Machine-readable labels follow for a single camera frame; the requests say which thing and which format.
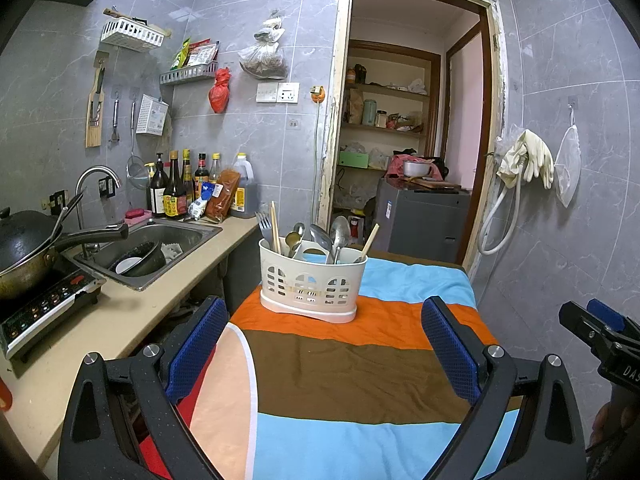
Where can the red plastic object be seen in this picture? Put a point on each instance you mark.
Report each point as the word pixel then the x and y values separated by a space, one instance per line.
pixel 3 392

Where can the white wall switch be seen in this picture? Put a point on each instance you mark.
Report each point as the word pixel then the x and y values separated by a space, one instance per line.
pixel 267 92

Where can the small jar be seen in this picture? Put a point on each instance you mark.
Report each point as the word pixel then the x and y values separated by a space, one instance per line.
pixel 381 120

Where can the pale green thermos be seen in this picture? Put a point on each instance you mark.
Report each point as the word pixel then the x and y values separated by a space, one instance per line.
pixel 369 112

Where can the white plastic bag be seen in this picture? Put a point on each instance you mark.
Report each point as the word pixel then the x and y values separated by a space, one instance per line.
pixel 417 86

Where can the brown paper bag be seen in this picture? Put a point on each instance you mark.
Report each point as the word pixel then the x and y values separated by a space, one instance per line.
pixel 356 107

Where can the bamboo chopstick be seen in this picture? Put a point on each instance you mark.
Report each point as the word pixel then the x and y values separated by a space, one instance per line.
pixel 277 227
pixel 273 220
pixel 370 242

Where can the green box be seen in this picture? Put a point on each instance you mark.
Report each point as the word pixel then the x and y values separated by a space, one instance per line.
pixel 354 160

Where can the pink cloth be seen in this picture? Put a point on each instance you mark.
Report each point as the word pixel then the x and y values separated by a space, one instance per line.
pixel 395 165

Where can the large metal spoon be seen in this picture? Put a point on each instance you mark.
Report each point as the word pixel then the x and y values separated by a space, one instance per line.
pixel 340 232

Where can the steel sink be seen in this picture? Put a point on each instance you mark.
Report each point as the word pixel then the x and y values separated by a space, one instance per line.
pixel 190 237

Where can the dark bowl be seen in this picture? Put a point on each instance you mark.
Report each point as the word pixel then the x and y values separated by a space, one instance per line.
pixel 152 259

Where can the brown wooden shelf unit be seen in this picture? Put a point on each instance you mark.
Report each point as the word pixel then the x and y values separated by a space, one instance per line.
pixel 385 91

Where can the black wall outlet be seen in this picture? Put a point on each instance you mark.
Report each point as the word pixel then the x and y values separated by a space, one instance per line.
pixel 105 187
pixel 60 201

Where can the small white wall basket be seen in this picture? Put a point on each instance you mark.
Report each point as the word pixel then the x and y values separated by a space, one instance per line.
pixel 151 115

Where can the hanging metal peeler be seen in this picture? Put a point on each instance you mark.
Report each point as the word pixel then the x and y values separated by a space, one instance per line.
pixel 115 120

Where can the metal fork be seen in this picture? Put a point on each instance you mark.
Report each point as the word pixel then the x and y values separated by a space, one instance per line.
pixel 262 230

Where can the cream plastic utensil holder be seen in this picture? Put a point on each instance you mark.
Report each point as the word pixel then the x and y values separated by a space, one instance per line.
pixel 310 285

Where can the black wok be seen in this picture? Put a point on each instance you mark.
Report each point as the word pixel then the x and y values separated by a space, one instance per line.
pixel 20 250

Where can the striped blue orange brown blanket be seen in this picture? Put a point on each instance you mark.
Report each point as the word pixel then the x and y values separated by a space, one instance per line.
pixel 340 360

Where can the clear glass bottle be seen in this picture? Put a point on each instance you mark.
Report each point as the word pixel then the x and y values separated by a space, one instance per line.
pixel 215 167

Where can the worn white door frame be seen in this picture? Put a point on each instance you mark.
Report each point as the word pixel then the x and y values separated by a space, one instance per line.
pixel 340 110

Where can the white wall socket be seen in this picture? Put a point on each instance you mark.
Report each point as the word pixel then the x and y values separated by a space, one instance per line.
pixel 288 92

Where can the wooden knife board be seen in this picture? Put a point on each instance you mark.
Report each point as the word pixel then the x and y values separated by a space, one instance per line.
pixel 92 132

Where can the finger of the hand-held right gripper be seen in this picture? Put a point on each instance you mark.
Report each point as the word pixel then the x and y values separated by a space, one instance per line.
pixel 580 322
pixel 605 312

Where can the blue and white packet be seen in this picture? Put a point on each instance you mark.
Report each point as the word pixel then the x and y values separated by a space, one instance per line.
pixel 202 206

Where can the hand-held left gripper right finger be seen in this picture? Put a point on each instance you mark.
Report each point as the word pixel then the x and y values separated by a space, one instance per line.
pixel 450 355

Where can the red plastic bag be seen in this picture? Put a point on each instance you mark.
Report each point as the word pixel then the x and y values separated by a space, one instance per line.
pixel 219 92

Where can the orange wall plug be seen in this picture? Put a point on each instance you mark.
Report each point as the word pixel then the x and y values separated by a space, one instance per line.
pixel 318 94

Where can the metal pot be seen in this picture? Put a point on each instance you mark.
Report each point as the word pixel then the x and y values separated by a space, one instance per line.
pixel 416 169

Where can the metal faucet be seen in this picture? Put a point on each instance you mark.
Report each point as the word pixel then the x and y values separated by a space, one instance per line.
pixel 90 172

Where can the clear bag of dried goods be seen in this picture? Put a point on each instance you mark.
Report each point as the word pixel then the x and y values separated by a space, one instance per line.
pixel 262 57

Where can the white mesh bag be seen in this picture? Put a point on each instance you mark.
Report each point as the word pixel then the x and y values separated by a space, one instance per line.
pixel 567 170

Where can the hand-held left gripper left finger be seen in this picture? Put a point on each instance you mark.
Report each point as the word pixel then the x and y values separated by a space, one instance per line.
pixel 195 350

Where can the cream rubber glove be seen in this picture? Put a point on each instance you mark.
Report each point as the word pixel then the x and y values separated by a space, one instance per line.
pixel 510 165
pixel 537 155

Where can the metal wall shelf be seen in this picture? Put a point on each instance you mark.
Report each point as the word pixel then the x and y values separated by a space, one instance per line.
pixel 187 76

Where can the person's right hand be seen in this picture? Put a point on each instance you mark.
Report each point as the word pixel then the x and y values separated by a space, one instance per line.
pixel 605 422

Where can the black induction cooker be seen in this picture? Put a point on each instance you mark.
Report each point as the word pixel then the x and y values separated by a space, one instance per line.
pixel 45 310

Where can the white plate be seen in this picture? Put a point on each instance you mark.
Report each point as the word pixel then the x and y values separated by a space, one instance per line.
pixel 129 265

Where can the small white wall outlet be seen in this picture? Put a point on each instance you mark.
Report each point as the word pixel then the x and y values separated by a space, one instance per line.
pixel 295 122

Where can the wooden cutting board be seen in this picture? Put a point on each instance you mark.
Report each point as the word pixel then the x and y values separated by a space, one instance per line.
pixel 435 185

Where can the red-brown chili packet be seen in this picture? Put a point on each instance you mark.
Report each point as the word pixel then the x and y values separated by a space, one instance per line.
pixel 222 200

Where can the grey cabinet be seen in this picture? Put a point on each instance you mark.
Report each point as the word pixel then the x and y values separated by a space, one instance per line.
pixel 420 220

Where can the red and white bottle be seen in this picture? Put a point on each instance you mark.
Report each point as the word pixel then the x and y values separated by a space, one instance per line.
pixel 355 226

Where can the hanging metal strainer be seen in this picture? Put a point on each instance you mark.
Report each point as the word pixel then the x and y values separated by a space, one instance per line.
pixel 140 167

